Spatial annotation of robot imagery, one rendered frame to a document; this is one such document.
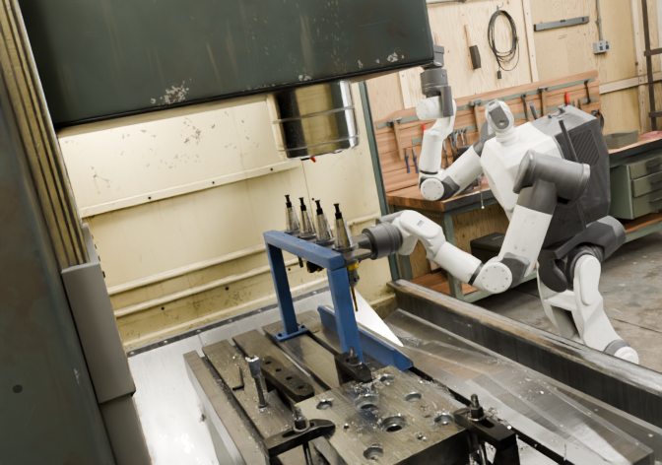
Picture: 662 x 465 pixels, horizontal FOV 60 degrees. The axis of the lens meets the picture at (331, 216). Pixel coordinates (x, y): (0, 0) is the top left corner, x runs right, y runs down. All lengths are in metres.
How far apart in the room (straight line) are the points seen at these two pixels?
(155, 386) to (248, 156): 0.84
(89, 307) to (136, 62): 0.35
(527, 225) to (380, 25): 0.67
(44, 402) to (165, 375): 1.34
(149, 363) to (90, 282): 1.32
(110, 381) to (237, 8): 0.56
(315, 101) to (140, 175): 1.10
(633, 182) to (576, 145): 2.92
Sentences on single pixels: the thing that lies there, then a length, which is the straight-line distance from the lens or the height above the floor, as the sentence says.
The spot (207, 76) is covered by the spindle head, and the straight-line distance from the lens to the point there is 0.89.
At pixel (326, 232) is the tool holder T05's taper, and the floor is 1.24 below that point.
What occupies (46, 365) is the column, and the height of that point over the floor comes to 1.34.
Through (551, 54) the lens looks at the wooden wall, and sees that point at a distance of 5.11.
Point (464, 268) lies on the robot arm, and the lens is 1.50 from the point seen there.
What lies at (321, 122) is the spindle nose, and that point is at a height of 1.52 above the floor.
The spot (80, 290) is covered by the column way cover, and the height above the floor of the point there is 1.39.
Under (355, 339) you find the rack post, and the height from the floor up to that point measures 1.03.
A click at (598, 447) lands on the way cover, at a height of 0.70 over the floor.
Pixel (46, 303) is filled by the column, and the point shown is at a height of 1.41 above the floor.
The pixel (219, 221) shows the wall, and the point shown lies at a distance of 2.07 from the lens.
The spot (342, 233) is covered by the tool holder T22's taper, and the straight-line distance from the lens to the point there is 1.32.
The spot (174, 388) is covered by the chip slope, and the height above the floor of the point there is 0.77.
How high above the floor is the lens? 1.55
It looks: 11 degrees down
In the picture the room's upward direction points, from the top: 11 degrees counter-clockwise
